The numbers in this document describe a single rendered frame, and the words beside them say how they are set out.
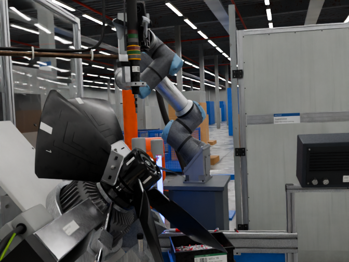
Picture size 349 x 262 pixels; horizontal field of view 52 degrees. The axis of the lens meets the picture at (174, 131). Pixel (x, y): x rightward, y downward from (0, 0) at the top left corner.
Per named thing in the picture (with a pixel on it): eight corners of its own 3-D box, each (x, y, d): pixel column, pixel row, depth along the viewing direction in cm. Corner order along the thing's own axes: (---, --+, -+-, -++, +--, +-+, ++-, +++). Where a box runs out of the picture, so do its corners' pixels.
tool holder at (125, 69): (122, 85, 107) (120, 52, 107) (115, 87, 113) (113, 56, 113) (149, 85, 111) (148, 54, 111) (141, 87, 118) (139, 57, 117)
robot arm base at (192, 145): (190, 166, 196) (176, 155, 198) (207, 145, 195) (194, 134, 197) (186, 166, 181) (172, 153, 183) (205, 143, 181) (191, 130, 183)
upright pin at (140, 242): (136, 256, 102) (135, 234, 102) (138, 253, 104) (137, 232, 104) (143, 257, 102) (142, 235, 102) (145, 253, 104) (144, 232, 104)
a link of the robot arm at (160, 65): (165, 85, 140) (145, 67, 141) (184, 65, 142) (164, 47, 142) (166, 79, 132) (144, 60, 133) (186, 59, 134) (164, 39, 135)
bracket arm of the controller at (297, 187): (286, 192, 142) (286, 185, 142) (285, 191, 145) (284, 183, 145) (348, 192, 139) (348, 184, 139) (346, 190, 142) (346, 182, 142)
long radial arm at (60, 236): (60, 223, 99) (89, 196, 98) (78, 244, 99) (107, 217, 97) (-6, 269, 70) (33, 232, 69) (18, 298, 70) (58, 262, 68)
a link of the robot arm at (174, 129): (177, 153, 195) (159, 138, 198) (193, 135, 197) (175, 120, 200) (175, 149, 184) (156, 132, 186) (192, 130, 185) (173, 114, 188)
